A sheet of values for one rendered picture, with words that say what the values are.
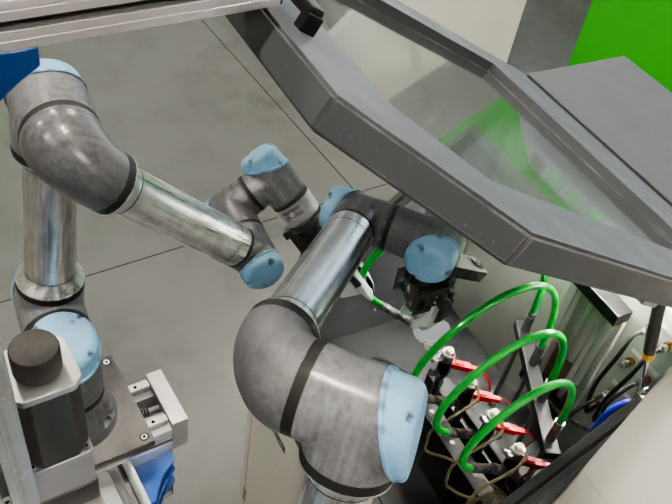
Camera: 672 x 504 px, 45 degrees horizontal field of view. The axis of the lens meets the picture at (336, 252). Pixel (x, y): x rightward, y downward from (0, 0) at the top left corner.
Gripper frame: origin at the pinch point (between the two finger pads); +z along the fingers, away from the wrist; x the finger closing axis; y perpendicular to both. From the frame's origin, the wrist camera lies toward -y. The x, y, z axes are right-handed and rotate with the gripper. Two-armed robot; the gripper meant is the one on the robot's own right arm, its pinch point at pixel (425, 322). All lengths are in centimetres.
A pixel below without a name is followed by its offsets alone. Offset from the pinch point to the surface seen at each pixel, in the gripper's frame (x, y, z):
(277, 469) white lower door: -15, 18, 65
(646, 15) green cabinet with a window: -169, -248, 57
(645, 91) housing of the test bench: -21, -62, -27
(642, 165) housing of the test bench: -1, -42, -27
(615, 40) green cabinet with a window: -181, -249, 78
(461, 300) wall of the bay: -26, -36, 35
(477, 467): 25.3, 2.1, 10.7
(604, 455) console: 37.3, -10.9, -3.3
